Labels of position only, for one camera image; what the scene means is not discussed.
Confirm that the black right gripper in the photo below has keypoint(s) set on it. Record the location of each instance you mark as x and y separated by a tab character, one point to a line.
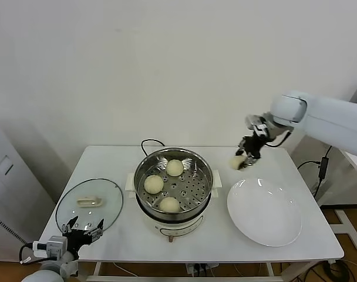
253	145

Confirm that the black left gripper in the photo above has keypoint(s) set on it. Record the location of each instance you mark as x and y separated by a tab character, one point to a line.
77	239

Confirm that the white steamed baozi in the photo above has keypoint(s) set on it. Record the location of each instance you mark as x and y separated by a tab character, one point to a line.
175	168
169	204
235	163
154	184

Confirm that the round glass pot lid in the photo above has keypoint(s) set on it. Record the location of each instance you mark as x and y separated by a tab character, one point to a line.
108	194

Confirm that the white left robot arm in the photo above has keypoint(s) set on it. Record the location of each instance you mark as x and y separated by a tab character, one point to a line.
43	274

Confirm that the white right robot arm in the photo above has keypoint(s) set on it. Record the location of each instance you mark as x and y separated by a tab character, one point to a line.
328	117

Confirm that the perforated steel steamer basket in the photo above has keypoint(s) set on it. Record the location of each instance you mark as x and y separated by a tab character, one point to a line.
196	191

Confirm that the large white plate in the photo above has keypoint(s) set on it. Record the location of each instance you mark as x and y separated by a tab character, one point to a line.
263	211

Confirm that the grey metal cabinet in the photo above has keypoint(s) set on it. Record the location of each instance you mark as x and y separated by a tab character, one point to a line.
11	191

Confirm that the cream electric cooker base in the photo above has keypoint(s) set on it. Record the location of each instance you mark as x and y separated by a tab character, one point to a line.
172	227

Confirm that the white power strip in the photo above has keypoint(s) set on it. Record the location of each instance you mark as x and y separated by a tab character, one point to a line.
200	268

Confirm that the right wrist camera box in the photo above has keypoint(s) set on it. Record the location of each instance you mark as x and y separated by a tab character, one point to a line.
256	124

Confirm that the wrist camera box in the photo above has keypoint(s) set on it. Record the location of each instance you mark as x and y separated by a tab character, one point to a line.
52	246
256	124

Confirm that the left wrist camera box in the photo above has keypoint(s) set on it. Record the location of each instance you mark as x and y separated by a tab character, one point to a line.
52	246

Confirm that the white table frame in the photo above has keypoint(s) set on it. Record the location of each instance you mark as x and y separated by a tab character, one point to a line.
97	267

